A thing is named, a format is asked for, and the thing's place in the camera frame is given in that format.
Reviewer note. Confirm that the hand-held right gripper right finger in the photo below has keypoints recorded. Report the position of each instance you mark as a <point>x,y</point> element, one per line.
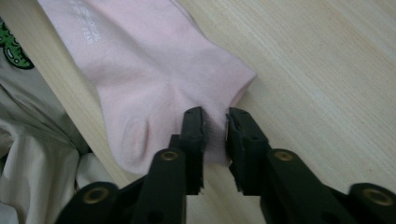
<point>264,174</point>

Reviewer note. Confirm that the pink sock with white lettering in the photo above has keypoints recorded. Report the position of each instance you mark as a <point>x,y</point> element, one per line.
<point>149,68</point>

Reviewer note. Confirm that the light shirt with green print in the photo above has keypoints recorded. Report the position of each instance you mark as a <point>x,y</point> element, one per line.
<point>34,149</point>

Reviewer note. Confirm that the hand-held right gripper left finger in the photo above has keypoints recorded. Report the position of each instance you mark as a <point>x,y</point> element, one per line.
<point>174,174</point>

